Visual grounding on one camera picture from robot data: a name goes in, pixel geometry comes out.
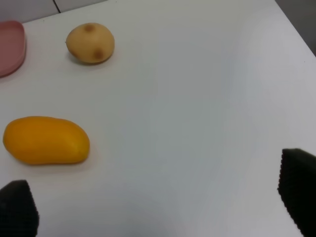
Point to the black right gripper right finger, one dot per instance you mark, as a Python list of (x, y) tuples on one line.
[(297, 188)]

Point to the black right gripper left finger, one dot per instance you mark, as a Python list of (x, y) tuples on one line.
[(18, 213)]

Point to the pink square plate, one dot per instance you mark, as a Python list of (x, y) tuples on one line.
[(12, 47)]

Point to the beige potato with brown spots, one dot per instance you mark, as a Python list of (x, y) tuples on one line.
[(91, 43)]

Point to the yellow mango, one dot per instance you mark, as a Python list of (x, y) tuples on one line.
[(38, 140)]

